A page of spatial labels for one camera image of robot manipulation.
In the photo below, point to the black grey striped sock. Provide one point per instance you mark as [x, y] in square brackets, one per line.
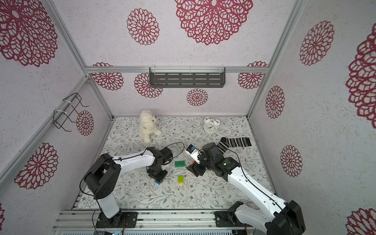
[226, 143]

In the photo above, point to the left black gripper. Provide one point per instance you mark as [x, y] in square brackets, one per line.
[159, 178]

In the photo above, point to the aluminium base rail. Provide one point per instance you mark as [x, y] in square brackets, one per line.
[90, 220]

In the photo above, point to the grey metal wall shelf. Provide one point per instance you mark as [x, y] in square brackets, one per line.
[187, 78]

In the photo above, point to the black wire wall rack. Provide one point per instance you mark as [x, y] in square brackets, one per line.
[60, 117]

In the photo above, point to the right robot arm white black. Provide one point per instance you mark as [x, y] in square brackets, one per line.
[274, 216]

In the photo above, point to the green long lego brick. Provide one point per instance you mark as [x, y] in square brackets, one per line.
[179, 164]

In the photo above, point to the white plush teddy bear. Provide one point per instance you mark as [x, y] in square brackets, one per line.
[148, 127]

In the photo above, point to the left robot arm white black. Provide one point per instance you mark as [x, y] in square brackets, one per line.
[103, 175]

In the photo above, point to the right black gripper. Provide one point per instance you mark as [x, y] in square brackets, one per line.
[198, 167]

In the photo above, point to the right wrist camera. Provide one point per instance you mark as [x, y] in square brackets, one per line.
[193, 152]

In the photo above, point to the white alarm clock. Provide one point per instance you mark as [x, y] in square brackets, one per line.
[211, 125]

